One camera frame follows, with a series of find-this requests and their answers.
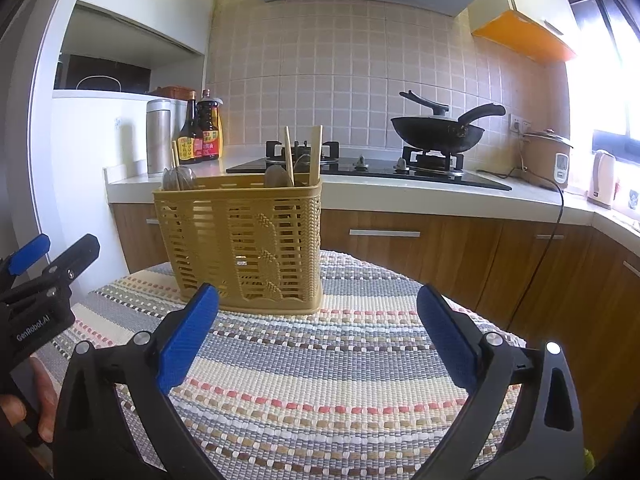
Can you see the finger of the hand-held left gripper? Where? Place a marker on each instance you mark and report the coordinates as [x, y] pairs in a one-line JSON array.
[[30, 255], [75, 255]]

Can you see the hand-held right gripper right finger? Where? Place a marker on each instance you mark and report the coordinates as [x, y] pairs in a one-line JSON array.
[[450, 340]]

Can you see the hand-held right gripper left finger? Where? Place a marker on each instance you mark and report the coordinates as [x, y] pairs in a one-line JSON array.
[[190, 340]]

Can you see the yellow plastic utensil basket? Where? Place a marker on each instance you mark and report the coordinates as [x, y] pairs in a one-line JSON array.
[[210, 240]]

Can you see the person's left hand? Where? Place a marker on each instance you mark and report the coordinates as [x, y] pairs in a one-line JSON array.
[[47, 400]]

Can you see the striped woven table mat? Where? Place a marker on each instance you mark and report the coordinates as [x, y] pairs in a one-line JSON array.
[[325, 360]]

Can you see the stainless steel thermos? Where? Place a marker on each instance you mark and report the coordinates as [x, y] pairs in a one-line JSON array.
[[159, 135]]

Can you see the dark soy sauce bottle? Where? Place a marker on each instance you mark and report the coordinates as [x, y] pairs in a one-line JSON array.
[[187, 140]]

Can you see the black gas stove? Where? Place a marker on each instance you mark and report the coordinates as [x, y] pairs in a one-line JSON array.
[[380, 170]]

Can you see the green plastic stool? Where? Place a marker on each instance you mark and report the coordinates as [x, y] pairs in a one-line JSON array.
[[588, 461]]

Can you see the sauce bottle with red label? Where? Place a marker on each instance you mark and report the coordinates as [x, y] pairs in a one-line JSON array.
[[210, 130]]

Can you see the beige rice cooker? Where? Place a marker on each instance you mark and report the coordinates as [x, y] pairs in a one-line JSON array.
[[542, 160]]

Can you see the black frying pan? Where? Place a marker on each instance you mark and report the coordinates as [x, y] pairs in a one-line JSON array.
[[435, 135]]

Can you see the white electric kettle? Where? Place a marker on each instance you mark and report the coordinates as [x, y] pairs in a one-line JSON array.
[[601, 180]]

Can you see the kitchen window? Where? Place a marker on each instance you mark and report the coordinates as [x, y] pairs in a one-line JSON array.
[[605, 60]]

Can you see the white wall socket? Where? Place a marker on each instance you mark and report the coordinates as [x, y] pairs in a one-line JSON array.
[[520, 124]]

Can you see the orange wall cabinet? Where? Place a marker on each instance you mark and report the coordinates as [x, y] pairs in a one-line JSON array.
[[525, 35]]

